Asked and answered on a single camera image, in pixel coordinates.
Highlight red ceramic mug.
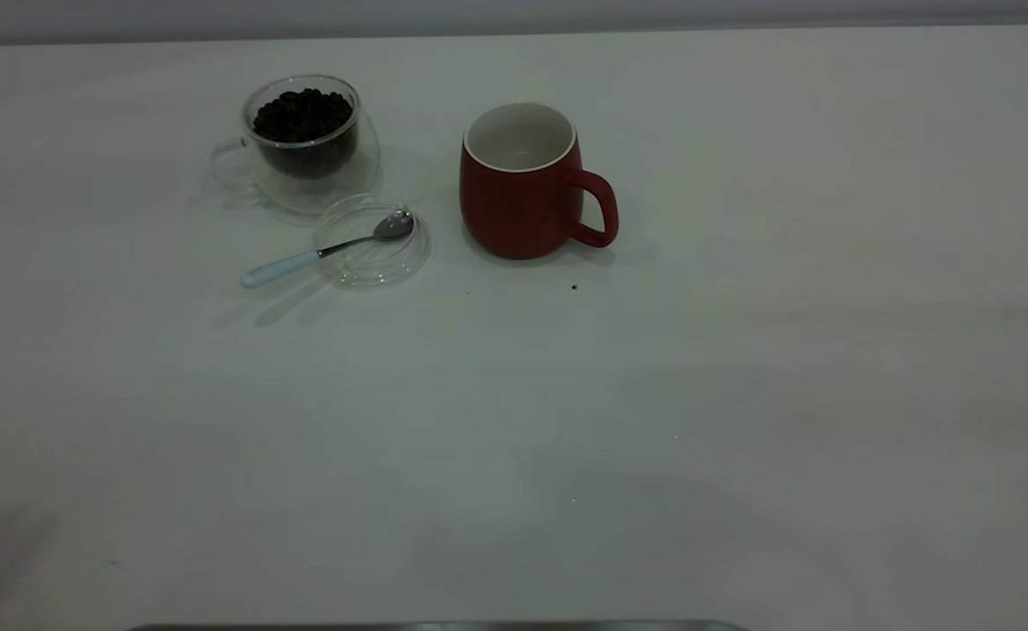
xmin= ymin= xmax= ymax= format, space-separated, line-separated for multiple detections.
xmin=458 ymin=102 xmax=620 ymax=260

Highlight spoon with pale blue handle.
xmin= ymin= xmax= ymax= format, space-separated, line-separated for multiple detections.
xmin=240 ymin=211 xmax=415 ymax=290

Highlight clear glass lid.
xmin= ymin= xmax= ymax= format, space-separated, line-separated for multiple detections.
xmin=314 ymin=194 xmax=432 ymax=289

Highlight clear glass cup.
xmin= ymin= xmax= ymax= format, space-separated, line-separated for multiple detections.
xmin=209 ymin=74 xmax=382 ymax=218

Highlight dark coffee beans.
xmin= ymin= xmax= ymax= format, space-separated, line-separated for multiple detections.
xmin=253 ymin=87 xmax=356 ymax=178

